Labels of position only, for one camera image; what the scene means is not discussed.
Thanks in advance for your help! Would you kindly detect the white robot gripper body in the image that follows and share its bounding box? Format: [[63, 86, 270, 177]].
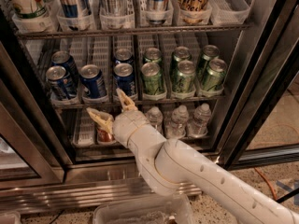
[[112, 110, 150, 147]]

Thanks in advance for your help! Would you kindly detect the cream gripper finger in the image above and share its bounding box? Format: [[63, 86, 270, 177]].
[[116, 88, 137, 111], [86, 107, 114, 134]]

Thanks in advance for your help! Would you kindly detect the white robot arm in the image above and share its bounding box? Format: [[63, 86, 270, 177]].
[[87, 90, 299, 224]]

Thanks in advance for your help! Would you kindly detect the red soda can rear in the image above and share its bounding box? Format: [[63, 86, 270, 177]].
[[97, 106, 114, 117]]

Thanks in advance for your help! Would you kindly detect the red soda can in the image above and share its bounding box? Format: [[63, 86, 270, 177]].
[[96, 126, 115, 144], [97, 106, 114, 117]]

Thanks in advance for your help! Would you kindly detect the red soda can front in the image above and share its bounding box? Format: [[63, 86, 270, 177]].
[[96, 126, 115, 144]]

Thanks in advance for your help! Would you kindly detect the blue pepsi can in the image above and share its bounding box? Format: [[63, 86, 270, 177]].
[[46, 65, 77, 101], [113, 48, 135, 64], [113, 63, 136, 96], [51, 50, 79, 85]]

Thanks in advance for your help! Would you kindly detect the clear water bottle middle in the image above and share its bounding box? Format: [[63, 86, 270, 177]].
[[166, 105, 189, 139]]

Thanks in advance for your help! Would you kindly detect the clear water bottle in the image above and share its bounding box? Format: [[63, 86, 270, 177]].
[[146, 106, 163, 133], [187, 103, 211, 138], [166, 105, 189, 139]]

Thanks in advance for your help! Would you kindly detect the blue pepsi can front left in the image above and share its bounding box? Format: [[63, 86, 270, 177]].
[[46, 65, 77, 101]]

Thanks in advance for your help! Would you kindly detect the blue pepsi can rear left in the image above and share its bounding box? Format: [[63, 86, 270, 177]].
[[51, 50, 79, 85]]

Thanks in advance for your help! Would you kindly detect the stainless steel fridge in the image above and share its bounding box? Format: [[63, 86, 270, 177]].
[[0, 0, 299, 214]]

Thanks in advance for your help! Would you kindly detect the empty white tray bottom left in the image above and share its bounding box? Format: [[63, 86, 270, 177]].
[[73, 109, 95, 148]]

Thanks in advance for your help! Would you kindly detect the empty white tray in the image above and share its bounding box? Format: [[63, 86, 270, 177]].
[[73, 109, 95, 148], [209, 0, 249, 25]]

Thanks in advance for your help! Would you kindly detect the clear water bottle left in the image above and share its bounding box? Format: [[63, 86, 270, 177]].
[[146, 106, 163, 133]]

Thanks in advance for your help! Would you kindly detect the clear water bottle right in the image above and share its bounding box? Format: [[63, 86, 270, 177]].
[[187, 103, 211, 138]]

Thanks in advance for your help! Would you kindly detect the clear plastic bin on floor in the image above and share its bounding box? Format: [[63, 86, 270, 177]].
[[93, 194, 195, 224]]

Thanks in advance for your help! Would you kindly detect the empty white tray top right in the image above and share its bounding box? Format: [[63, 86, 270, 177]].
[[209, 0, 249, 25]]

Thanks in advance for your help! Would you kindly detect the black tripod leg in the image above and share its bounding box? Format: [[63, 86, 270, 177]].
[[276, 188, 299, 203]]

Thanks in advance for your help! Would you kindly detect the orange cable on floor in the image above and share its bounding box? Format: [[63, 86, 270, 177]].
[[253, 167, 278, 202]]

